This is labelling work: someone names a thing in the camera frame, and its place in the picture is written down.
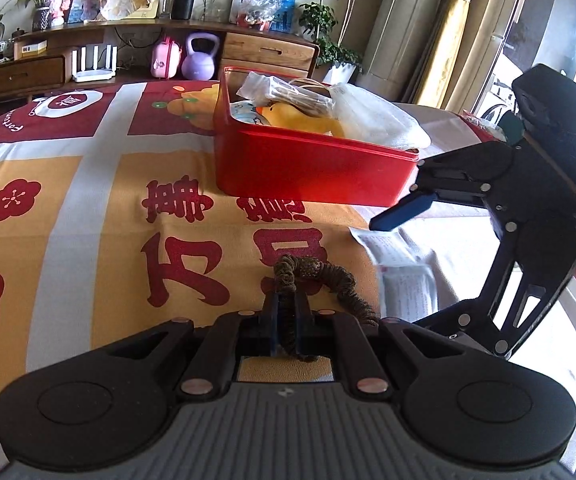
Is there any brown beaded bracelet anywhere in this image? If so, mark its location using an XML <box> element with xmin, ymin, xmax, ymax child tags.
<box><xmin>272</xmin><ymin>253</ymin><xmax>380</xmax><ymax>363</ymax></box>

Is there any clear packet with paper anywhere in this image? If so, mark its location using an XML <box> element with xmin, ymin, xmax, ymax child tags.
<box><xmin>350</xmin><ymin>228</ymin><xmax>458</xmax><ymax>322</ymax></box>

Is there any cream knitted cloth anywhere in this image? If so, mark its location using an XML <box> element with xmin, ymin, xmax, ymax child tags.
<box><xmin>328</xmin><ymin>84</ymin><xmax>431</xmax><ymax>151</ymax></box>

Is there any yellow plush toy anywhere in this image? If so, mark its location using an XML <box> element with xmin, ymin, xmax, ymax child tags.
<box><xmin>256</xmin><ymin>102</ymin><xmax>344</xmax><ymax>138</ymax></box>

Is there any blue cartoon face mask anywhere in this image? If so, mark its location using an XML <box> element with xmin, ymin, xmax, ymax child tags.
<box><xmin>230</xmin><ymin>101</ymin><xmax>270</xmax><ymax>126</ymax></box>

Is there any white standing air conditioner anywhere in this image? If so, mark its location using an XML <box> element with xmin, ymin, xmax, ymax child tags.
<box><xmin>356</xmin><ymin>0</ymin><xmax>441</xmax><ymax>101</ymax></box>

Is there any red metal tin box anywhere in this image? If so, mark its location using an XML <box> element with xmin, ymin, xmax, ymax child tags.
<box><xmin>213</xmin><ymin>66</ymin><xmax>419</xmax><ymax>207</ymax></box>

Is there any yellow curtain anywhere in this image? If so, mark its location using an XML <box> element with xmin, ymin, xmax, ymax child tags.
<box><xmin>402</xmin><ymin>0</ymin><xmax>524</xmax><ymax>112</ymax></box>

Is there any potted tree white pot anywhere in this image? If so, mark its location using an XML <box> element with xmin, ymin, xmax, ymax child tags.
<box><xmin>298</xmin><ymin>0</ymin><xmax>362</xmax><ymax>84</ymax></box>

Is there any plastic bag of items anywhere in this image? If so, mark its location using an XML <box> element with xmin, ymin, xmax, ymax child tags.
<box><xmin>236</xmin><ymin>0</ymin><xmax>282</xmax><ymax>32</ymax></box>

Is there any purple kettlebell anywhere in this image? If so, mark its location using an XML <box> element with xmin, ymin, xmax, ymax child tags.
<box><xmin>182</xmin><ymin>32</ymin><xmax>220</xmax><ymax>81</ymax></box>

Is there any wooden tv cabinet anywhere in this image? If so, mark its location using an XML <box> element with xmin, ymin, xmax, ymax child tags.
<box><xmin>0</xmin><ymin>20</ymin><xmax>320</xmax><ymax>102</ymax></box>

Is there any pink small case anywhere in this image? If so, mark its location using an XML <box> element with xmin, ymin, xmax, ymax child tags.
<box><xmin>150</xmin><ymin>37</ymin><xmax>183</xmax><ymax>79</ymax></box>

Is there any black cylinder speaker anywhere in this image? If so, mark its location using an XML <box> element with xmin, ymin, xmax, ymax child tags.
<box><xmin>170</xmin><ymin>0</ymin><xmax>195</xmax><ymax>21</ymax></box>

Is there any white wifi router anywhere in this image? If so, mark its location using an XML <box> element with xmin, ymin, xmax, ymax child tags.
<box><xmin>70</xmin><ymin>44</ymin><xmax>118</xmax><ymax>84</ymax></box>

